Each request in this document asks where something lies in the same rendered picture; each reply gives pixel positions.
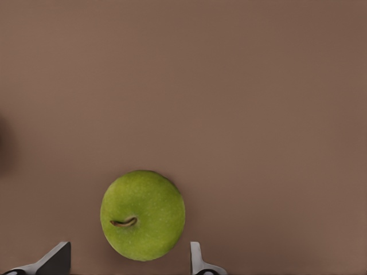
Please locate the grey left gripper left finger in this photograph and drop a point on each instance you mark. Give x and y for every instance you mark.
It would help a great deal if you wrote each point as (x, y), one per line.
(53, 261)

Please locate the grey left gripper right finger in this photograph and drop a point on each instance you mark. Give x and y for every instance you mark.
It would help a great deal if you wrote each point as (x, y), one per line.
(197, 260)

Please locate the green apple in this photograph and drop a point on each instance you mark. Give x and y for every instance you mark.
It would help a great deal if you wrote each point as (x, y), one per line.
(146, 206)

